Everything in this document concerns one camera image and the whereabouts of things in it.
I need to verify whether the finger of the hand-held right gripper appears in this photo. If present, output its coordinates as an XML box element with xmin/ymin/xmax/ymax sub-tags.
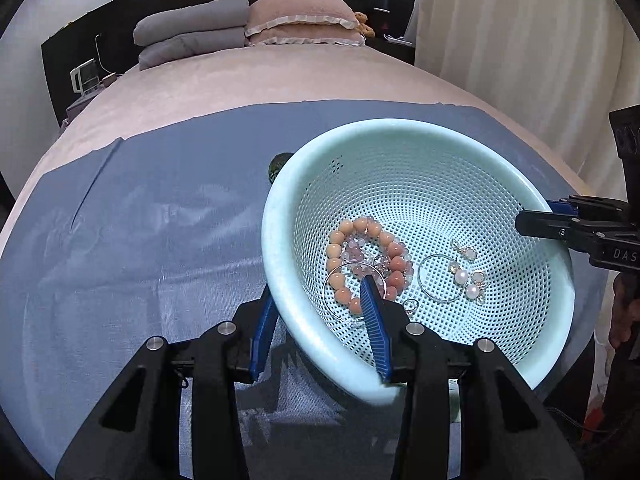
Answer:
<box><xmin>516</xmin><ymin>209</ymin><xmax>593</xmax><ymax>256</ymax></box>
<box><xmin>546</xmin><ymin>195</ymin><xmax>628</xmax><ymax>218</ymax></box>

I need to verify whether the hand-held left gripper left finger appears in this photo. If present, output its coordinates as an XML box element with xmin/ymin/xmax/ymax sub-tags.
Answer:
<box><xmin>55</xmin><ymin>285</ymin><xmax>278</xmax><ymax>480</ymax></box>

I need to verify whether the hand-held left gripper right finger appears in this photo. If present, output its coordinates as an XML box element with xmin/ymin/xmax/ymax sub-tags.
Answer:
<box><xmin>359</xmin><ymin>275</ymin><xmax>586</xmax><ymax>480</ymax></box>

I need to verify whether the pink bead necklace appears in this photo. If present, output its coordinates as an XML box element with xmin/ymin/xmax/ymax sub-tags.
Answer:
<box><xmin>340</xmin><ymin>217</ymin><xmax>416</xmax><ymax>291</ymax></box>

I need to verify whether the large silver bangle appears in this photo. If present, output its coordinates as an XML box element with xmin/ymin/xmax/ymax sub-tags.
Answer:
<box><xmin>322</xmin><ymin>262</ymin><xmax>388</xmax><ymax>323</ymax></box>

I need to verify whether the small silver bangle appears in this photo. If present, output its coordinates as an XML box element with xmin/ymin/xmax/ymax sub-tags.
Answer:
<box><xmin>417</xmin><ymin>254</ymin><xmax>471</xmax><ymax>303</ymax></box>

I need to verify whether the orange bead bracelet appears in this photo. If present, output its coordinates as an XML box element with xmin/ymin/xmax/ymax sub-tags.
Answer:
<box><xmin>326</xmin><ymin>217</ymin><xmax>408</xmax><ymax>317</ymax></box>

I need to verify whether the mint green plastic basket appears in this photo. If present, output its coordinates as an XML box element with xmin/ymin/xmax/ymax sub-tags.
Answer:
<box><xmin>261</xmin><ymin>119</ymin><xmax>576</xmax><ymax>405</ymax></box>

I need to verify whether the person's right hand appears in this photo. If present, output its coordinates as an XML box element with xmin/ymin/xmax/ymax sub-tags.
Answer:
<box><xmin>609</xmin><ymin>274</ymin><xmax>640</xmax><ymax>353</ymax></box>

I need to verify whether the blue-grey cloth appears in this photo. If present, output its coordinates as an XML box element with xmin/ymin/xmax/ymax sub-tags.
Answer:
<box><xmin>0</xmin><ymin>101</ymin><xmax>608</xmax><ymax>480</ymax></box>

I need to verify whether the glass dome paperweight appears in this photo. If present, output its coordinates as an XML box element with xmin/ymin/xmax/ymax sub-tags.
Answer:
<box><xmin>267</xmin><ymin>152</ymin><xmax>293</xmax><ymax>183</ymax></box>

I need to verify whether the cream curtain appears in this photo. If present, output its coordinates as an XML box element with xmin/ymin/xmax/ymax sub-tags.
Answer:
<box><xmin>412</xmin><ymin>0</ymin><xmax>640</xmax><ymax>211</ymax></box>

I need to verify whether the black nightstand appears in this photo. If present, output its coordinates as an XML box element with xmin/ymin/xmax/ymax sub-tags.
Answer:
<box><xmin>367</xmin><ymin>35</ymin><xmax>417</xmax><ymax>67</ymax></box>

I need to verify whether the bed with beige bedspread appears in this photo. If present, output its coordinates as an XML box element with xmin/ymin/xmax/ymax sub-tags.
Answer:
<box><xmin>0</xmin><ymin>40</ymin><xmax>616</xmax><ymax>480</ymax></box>

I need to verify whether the grey pillow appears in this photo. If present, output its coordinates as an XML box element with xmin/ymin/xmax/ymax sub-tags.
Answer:
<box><xmin>138</xmin><ymin>27</ymin><xmax>247</xmax><ymax>71</ymax></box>
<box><xmin>132</xmin><ymin>0</ymin><xmax>251</xmax><ymax>46</ymax></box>

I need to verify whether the pink frilled pillow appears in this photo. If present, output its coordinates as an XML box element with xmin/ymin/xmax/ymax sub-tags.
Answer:
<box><xmin>245</xmin><ymin>27</ymin><xmax>366</xmax><ymax>48</ymax></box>
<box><xmin>244</xmin><ymin>0</ymin><xmax>358</xmax><ymax>37</ymax></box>

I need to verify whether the white bedside appliance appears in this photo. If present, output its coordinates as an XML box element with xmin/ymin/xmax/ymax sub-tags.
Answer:
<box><xmin>70</xmin><ymin>59</ymin><xmax>97</xmax><ymax>96</ymax></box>

